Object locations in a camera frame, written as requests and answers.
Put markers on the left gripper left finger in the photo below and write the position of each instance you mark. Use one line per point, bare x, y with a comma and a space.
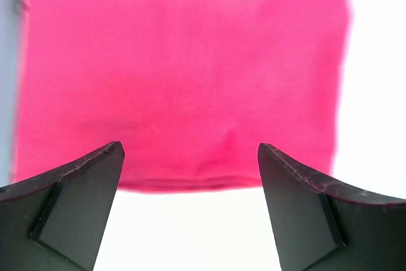
56, 220

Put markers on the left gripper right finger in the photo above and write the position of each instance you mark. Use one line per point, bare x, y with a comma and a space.
321, 223

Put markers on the pink trousers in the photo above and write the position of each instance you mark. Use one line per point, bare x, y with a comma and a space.
189, 87

